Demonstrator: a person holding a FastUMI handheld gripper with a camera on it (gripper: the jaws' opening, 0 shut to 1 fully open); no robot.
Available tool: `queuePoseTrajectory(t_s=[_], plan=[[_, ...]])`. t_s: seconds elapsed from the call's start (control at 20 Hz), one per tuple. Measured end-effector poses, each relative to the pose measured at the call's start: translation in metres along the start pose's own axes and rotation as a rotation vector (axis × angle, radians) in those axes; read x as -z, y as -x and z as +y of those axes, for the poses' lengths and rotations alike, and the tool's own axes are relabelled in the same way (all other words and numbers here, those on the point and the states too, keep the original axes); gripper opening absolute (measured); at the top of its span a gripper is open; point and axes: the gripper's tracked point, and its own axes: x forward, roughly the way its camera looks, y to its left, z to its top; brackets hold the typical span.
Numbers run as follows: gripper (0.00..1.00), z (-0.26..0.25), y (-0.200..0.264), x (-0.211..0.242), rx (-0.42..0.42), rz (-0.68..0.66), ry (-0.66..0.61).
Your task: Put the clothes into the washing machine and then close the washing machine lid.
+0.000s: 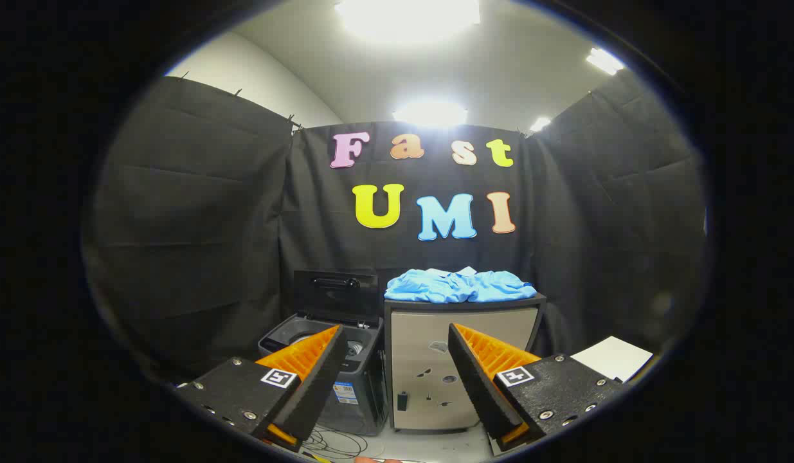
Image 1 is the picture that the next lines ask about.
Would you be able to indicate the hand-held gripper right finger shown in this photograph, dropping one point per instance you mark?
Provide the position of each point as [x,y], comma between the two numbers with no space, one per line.
[480,386]

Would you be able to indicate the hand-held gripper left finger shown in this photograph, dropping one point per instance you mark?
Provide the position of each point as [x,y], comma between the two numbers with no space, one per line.
[319,386]

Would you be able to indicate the dark grey washing machine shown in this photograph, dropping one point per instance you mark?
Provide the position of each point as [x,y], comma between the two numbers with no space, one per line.
[364,411]

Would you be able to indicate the light blue polo shirt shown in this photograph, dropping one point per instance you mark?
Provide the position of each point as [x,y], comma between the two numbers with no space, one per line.
[461,286]

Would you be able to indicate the grey cabinet with black top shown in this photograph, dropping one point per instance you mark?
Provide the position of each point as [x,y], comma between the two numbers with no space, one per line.
[422,347]

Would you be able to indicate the black backdrop cloth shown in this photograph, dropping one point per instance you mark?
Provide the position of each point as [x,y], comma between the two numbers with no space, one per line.
[210,225]

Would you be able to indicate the small ceiling light panel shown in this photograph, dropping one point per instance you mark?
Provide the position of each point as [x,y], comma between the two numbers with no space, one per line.
[604,61]
[539,123]

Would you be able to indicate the large ceiling light panel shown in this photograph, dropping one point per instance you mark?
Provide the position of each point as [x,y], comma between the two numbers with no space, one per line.
[406,16]
[430,114]

